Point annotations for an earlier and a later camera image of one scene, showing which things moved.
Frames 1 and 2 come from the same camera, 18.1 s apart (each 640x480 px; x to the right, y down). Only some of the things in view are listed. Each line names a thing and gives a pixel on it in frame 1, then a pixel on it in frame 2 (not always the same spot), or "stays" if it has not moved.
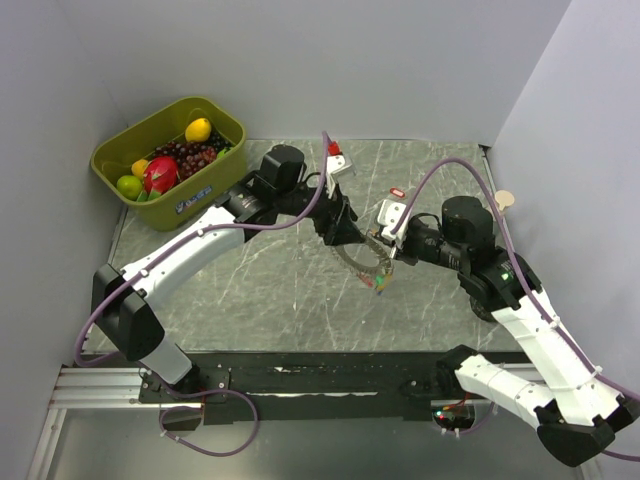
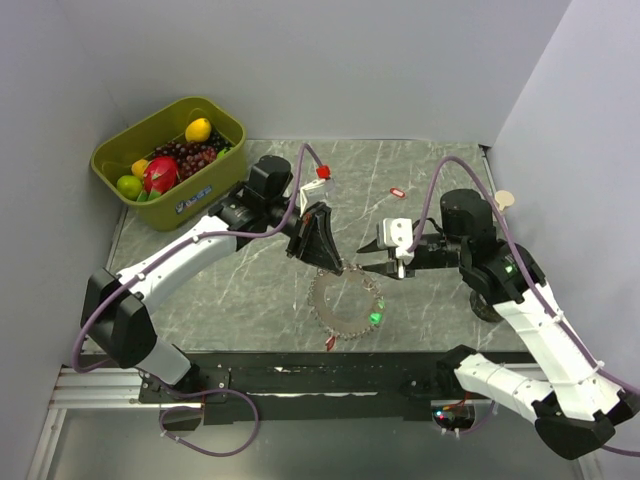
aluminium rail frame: x=86 y=388 stays
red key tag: x=397 y=192 stays
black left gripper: x=336 y=222 to x=315 y=227
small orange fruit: x=139 y=166 stays
